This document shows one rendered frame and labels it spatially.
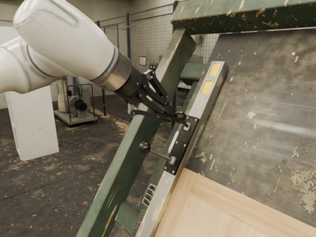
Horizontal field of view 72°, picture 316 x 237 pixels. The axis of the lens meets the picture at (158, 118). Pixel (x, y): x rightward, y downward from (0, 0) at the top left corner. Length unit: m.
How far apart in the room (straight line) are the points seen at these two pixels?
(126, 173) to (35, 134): 3.33
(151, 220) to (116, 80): 0.46
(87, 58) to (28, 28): 0.10
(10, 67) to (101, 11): 8.83
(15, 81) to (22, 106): 3.48
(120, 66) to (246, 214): 0.47
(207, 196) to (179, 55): 0.58
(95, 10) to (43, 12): 8.80
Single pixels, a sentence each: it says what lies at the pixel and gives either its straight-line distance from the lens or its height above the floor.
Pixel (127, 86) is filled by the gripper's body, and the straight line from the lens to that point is 0.48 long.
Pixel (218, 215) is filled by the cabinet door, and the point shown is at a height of 1.29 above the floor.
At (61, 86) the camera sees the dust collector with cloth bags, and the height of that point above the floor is 0.86.
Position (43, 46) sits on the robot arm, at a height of 1.72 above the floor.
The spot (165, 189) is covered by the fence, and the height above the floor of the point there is 1.29.
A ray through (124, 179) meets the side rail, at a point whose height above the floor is 1.22.
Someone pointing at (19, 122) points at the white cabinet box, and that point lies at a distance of 4.04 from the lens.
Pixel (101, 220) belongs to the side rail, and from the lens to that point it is 0.93.
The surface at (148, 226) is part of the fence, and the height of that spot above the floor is 1.20.
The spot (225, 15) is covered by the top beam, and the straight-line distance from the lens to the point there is 0.87.
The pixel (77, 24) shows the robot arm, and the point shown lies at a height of 1.75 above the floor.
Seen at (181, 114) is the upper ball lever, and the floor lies 1.54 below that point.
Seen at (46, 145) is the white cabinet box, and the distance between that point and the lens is 4.23.
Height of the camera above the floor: 1.71
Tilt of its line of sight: 17 degrees down
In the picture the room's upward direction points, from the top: straight up
